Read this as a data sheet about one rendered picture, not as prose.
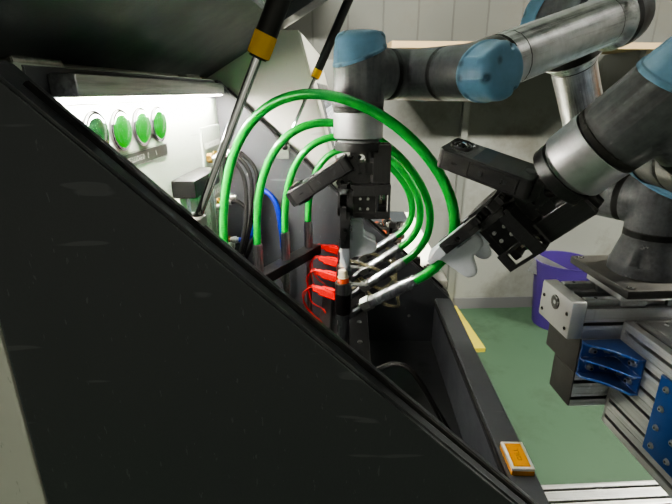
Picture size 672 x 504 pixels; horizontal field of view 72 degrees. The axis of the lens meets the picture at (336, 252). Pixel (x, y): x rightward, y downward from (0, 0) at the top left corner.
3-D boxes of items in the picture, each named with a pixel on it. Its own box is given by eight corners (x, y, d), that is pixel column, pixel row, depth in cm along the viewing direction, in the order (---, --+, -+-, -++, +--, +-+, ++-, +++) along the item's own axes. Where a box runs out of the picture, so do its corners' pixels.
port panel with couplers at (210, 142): (228, 278, 98) (216, 128, 88) (212, 278, 99) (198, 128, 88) (242, 257, 111) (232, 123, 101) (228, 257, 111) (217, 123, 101)
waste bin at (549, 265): (533, 337, 284) (545, 265, 269) (509, 310, 319) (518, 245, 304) (597, 335, 286) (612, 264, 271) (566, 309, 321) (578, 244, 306)
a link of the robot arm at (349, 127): (332, 113, 66) (334, 110, 74) (332, 145, 68) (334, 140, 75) (385, 113, 66) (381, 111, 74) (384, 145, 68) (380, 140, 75)
